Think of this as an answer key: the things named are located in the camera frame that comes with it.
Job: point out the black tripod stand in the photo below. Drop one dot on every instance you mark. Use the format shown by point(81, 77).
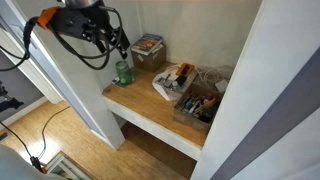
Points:
point(8, 102)

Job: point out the green glass jar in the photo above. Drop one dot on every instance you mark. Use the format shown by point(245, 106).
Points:
point(124, 72)

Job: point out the orange pen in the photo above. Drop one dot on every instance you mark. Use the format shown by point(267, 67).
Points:
point(210, 102)

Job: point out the cardboard box of pens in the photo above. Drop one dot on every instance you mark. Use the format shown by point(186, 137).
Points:
point(194, 114)

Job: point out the white plastic bag with items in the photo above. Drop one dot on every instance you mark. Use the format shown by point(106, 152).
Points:
point(169, 85)

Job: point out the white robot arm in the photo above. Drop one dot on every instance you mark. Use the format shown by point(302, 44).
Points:
point(115, 21)

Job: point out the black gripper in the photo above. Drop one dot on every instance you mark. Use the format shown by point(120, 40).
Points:
point(90, 23)

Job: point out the orange black device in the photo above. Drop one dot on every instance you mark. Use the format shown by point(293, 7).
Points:
point(185, 70)

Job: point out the white framed picture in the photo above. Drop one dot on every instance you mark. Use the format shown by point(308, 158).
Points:
point(61, 164)

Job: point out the blue orange book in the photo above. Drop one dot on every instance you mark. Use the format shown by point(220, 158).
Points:
point(146, 44)

